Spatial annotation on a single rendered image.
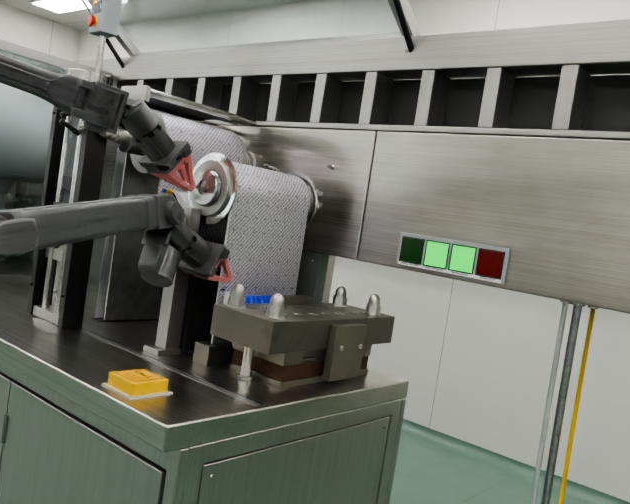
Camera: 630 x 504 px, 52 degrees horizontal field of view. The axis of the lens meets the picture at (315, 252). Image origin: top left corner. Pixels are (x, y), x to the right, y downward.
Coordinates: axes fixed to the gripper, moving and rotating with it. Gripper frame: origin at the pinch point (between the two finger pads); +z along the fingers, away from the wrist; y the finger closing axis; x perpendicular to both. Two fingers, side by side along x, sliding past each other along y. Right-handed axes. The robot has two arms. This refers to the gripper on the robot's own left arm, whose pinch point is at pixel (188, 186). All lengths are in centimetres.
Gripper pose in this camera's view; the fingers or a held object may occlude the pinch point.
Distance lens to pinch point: 133.2
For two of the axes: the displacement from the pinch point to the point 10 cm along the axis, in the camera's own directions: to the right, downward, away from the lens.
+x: 5.2, -7.3, 4.5
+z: 4.3, 6.7, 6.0
